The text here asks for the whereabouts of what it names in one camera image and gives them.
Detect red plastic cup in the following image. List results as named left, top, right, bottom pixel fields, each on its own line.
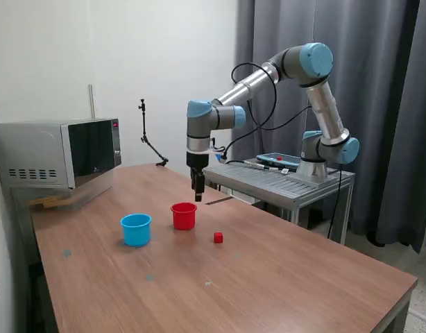
left=170, top=203, right=198, bottom=232

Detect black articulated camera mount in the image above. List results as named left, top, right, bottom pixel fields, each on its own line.
left=137, top=99, right=169, bottom=167

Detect wooden plank pieces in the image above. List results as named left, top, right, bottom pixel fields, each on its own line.
left=28, top=196, right=74, bottom=211

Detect blue plastic cup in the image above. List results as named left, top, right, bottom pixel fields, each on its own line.
left=120, top=213, right=153, bottom=248

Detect black shoe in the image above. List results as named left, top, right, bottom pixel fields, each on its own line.
left=367, top=232, right=386, bottom=248

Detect black pendant cable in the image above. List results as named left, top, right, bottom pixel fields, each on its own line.
left=225, top=158, right=285, bottom=173

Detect grey curtain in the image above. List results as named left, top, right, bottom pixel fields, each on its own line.
left=232, top=0, right=426, bottom=254

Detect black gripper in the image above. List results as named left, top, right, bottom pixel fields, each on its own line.
left=185, top=151, right=210, bottom=203

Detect silver microwave oven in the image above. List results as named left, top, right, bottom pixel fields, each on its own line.
left=0, top=117, right=123, bottom=191

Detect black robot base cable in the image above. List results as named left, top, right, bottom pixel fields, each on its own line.
left=326, top=161, right=343, bottom=240

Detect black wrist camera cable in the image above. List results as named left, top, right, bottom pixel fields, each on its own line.
left=222, top=62, right=314, bottom=161

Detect robot teach pendant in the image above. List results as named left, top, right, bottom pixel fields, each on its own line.
left=256, top=152, right=300, bottom=168

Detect white floor cable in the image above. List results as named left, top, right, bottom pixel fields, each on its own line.
left=407, top=307, right=426, bottom=323

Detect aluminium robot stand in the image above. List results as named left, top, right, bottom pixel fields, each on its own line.
left=203, top=162, right=356, bottom=246

